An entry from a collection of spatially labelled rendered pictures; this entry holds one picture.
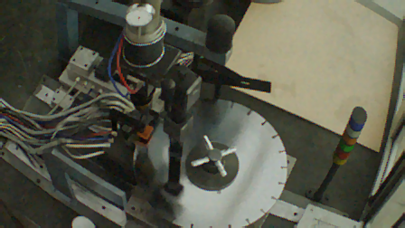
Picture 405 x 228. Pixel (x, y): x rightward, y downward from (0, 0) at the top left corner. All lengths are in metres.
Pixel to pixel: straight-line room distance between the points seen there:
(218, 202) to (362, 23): 0.95
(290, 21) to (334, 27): 0.17
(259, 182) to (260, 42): 0.57
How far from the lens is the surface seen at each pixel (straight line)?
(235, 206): 1.37
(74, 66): 1.64
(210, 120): 1.46
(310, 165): 1.68
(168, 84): 1.10
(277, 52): 1.85
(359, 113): 1.29
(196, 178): 1.38
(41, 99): 1.74
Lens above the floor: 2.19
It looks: 58 degrees down
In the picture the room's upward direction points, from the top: 8 degrees clockwise
